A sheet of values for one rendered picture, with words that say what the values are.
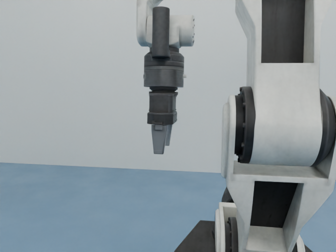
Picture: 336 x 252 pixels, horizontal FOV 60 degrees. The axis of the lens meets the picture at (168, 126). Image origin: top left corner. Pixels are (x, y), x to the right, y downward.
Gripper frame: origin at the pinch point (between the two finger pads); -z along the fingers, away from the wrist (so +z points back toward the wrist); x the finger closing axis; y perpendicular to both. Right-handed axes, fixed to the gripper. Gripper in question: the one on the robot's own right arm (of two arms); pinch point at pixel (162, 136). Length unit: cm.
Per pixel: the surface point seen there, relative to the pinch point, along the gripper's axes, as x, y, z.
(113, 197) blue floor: -92, -40, -48
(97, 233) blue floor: -55, -35, -52
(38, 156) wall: -142, -115, -38
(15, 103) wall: -139, -130, 2
